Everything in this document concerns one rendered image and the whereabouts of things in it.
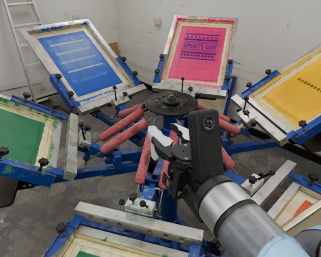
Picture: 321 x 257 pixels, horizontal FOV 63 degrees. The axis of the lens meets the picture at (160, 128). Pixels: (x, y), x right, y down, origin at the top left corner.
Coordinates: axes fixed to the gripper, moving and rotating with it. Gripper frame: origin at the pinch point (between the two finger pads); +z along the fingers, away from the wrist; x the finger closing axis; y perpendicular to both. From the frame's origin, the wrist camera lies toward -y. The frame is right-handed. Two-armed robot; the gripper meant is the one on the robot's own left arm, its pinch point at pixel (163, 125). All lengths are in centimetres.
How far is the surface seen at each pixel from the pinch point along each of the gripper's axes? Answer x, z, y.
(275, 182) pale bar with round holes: 81, 21, 53
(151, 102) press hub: 36, 79, 32
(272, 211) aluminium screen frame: 71, 11, 60
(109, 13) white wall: 115, 446, 28
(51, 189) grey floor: -16, 182, 171
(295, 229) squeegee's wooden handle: 70, -2, 57
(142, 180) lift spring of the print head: 20, 49, 59
